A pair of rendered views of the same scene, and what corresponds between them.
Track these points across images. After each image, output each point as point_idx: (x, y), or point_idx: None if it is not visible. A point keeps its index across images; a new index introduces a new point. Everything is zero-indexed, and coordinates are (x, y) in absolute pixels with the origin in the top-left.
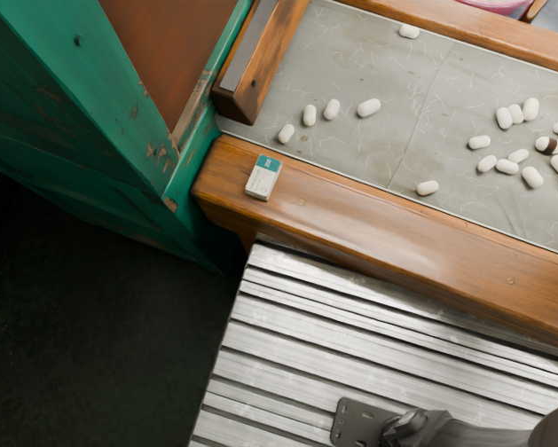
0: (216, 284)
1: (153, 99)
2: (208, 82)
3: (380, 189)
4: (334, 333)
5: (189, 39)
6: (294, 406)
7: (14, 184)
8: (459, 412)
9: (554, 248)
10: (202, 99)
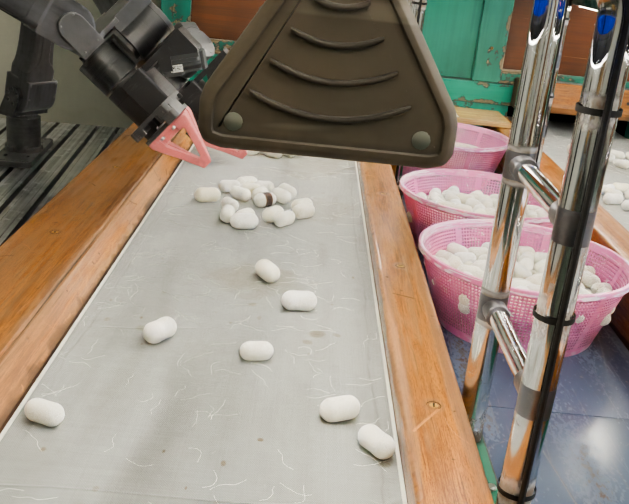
0: None
1: (196, 0)
2: (230, 43)
3: None
4: (99, 143)
5: (235, 9)
6: (42, 135)
7: None
8: (48, 166)
9: (193, 149)
10: (220, 45)
